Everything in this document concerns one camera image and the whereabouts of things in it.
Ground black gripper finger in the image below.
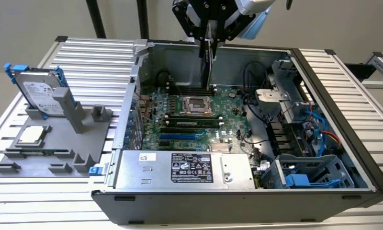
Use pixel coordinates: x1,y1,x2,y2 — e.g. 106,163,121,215
215,13,255,48
171,0,209,58

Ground green graphics card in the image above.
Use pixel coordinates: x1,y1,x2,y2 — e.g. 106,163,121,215
199,20,218,91

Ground black metal pole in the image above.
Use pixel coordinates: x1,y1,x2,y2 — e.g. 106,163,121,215
85,0,106,39
137,0,150,40

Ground black RAM slots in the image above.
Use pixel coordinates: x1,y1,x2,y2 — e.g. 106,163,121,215
167,83,217,97

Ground silver metal drive cage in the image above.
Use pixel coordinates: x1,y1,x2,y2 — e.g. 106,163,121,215
255,59,314,123

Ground CPU socket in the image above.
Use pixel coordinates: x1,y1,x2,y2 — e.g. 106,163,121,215
177,95,213,115

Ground green motherboard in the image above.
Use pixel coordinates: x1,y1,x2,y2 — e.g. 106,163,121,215
140,85,250,153

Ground green RAM stick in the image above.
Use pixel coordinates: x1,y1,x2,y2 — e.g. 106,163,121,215
171,119,218,127
5,149,69,156

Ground blue expansion slot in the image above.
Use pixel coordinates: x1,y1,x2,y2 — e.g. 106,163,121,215
159,134,195,142

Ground silver finned heat sink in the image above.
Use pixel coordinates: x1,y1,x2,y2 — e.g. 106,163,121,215
210,143,233,152

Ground hard disk in blue carrier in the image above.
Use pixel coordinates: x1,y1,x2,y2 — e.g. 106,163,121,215
1,62,69,119

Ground grey parts rack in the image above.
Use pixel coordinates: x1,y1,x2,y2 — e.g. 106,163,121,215
0,87,121,179

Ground grey disk bay cage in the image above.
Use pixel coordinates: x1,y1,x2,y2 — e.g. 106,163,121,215
273,154,355,190

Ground blue disk bay latch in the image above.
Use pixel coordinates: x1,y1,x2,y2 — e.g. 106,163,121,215
286,173,310,189

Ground silver power supply unit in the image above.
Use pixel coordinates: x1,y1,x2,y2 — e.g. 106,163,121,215
113,150,255,190

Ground silver CPU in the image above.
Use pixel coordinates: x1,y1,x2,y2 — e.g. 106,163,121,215
14,126,52,147

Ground blue plastic case latch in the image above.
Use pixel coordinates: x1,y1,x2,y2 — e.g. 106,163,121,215
88,163,102,177

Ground black open PC case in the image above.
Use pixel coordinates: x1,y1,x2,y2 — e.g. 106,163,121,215
90,39,383,226

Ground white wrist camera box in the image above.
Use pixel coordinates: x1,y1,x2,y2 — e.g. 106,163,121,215
234,0,277,15

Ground black looped wire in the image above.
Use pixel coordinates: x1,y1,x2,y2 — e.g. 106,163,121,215
242,61,270,96

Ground blue data wire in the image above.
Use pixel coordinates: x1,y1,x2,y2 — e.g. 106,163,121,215
307,107,333,157

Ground red wire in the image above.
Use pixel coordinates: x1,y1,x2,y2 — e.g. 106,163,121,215
325,130,343,146

